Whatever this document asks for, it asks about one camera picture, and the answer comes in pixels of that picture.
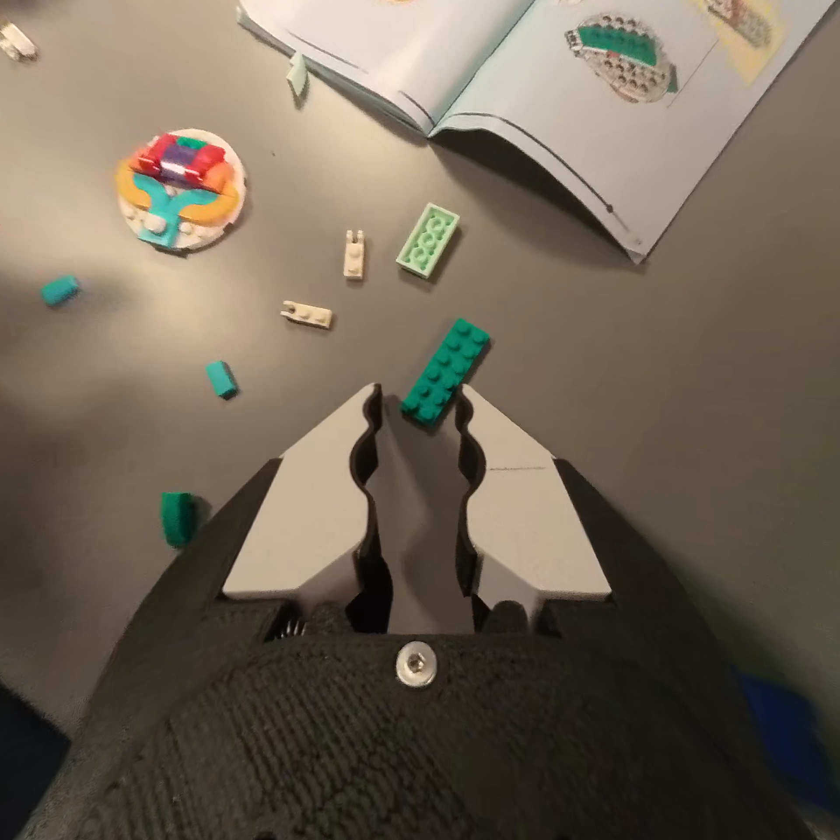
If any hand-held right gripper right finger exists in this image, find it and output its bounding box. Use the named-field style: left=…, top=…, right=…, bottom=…
left=453, top=384, right=616, bottom=606

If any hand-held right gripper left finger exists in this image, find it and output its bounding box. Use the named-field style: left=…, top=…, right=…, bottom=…
left=221, top=383, right=383, bottom=602

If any long green lego plate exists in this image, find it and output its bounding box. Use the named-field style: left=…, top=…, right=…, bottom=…
left=399, top=318, right=492, bottom=433

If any round colourful lego build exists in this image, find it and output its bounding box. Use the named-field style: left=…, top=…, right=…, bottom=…
left=114, top=127, right=249, bottom=254

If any lego instruction booklet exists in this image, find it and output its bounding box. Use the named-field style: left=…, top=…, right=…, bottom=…
left=235, top=0, right=840, bottom=265

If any pale green lego plate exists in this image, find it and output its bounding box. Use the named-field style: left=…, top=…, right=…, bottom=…
left=395, top=201, right=462, bottom=282

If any small white lego piece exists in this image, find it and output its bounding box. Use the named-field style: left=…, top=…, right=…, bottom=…
left=0, top=22, right=38, bottom=64

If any blue plastic object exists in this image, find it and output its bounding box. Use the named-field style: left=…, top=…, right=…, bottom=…
left=734, top=668, right=836, bottom=803

